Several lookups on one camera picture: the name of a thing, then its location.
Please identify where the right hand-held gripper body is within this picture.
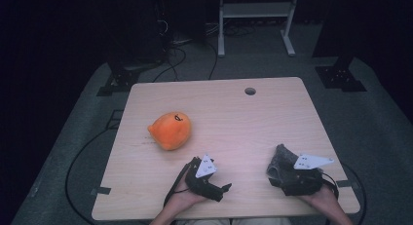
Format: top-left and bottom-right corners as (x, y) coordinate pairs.
(282, 154), (335, 198)

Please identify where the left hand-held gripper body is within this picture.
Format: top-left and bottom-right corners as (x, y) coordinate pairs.
(184, 153), (226, 203)

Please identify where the grey fluffy cloth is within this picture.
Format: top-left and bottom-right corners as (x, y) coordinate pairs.
(266, 143), (301, 187)

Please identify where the orange plush toy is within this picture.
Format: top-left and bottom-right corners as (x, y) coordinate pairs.
(147, 111), (193, 152)

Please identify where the person's left hand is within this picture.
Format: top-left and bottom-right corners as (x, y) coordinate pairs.
(164, 170), (209, 217)

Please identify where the person's right hand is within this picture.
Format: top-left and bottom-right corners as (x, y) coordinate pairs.
(299, 185), (343, 217)

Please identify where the black stand base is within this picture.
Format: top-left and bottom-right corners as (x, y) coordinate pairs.
(96, 56), (164, 97)
(315, 54), (368, 93)

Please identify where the white metal stand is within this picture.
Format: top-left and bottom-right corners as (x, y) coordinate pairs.
(217, 0), (300, 58)

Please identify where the left hand-held gripper cable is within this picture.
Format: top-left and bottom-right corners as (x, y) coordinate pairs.
(162, 163), (193, 208)

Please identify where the hand-held gripper cable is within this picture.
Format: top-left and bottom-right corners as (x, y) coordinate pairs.
(162, 163), (193, 208)
(320, 170), (341, 200)

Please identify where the right hand-held gripper cable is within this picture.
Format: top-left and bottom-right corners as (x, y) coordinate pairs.
(320, 170), (341, 200)

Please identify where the black floor cable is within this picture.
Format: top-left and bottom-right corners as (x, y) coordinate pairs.
(152, 46), (188, 83)
(340, 162), (368, 225)
(64, 127), (121, 225)
(206, 41), (219, 81)

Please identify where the black metal frame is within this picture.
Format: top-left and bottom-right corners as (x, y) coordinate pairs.
(105, 109), (125, 131)

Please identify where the tangle of black cables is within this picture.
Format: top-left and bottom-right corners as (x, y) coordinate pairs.
(223, 23), (257, 38)

